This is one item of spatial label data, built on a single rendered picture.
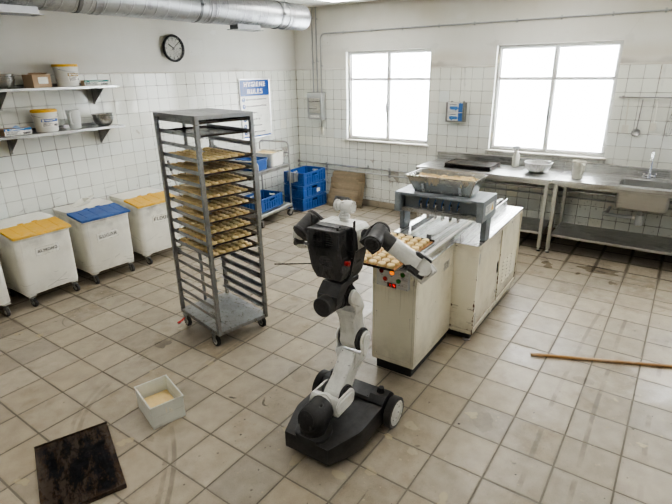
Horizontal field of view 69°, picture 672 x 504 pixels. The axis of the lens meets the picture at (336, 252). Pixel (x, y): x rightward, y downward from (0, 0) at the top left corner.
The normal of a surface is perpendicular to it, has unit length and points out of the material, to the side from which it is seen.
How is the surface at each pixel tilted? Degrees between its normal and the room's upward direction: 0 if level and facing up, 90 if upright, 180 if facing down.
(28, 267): 92
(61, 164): 90
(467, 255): 90
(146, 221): 92
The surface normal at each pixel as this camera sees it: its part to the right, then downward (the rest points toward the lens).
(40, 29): 0.82, 0.19
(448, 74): -0.58, 0.29
